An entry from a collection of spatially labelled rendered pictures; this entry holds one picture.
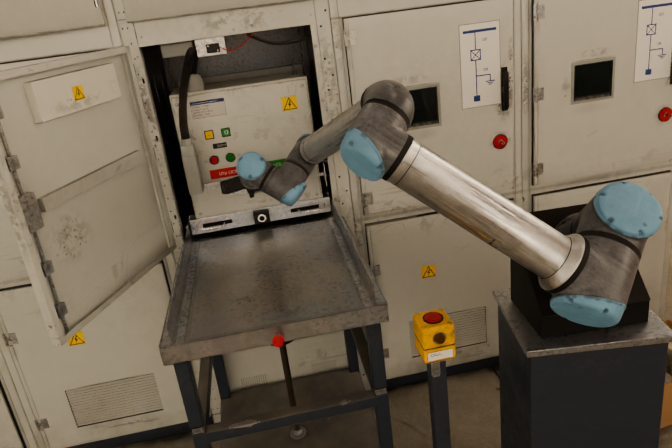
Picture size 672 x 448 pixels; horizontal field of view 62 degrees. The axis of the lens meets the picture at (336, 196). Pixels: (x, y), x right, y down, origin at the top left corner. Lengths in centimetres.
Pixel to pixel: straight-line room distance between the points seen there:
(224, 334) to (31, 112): 79
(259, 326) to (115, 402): 111
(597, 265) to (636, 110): 127
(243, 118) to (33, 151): 73
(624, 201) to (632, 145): 114
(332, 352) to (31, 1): 169
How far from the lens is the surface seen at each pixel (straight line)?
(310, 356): 245
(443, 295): 243
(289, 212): 218
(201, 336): 159
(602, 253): 139
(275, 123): 209
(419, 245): 229
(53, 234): 176
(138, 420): 260
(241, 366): 245
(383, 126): 122
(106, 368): 247
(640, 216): 145
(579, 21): 234
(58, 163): 178
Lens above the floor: 167
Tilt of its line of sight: 20 degrees down
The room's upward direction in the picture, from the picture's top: 7 degrees counter-clockwise
